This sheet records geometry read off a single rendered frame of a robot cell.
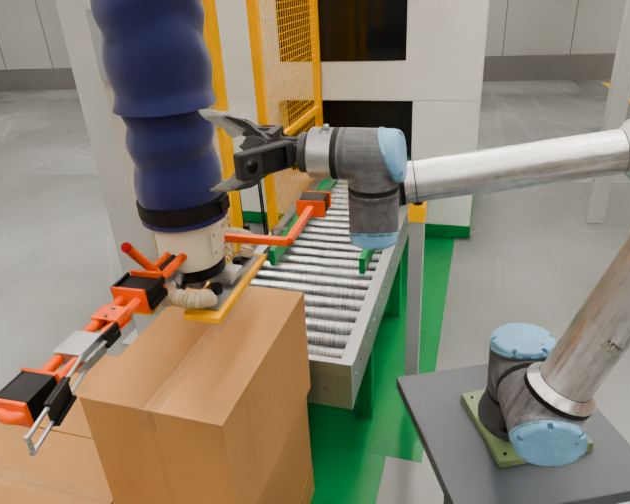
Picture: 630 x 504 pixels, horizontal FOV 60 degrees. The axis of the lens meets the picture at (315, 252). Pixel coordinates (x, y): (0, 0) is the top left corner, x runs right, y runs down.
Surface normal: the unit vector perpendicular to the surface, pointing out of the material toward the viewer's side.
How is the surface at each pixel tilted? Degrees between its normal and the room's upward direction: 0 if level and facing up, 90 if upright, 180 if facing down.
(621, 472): 0
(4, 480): 0
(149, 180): 74
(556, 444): 97
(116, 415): 90
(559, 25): 90
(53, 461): 0
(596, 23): 90
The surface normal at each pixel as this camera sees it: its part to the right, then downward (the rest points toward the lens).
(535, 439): -0.10, 0.57
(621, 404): -0.05, -0.89
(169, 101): 0.29, -0.03
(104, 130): -0.28, 0.45
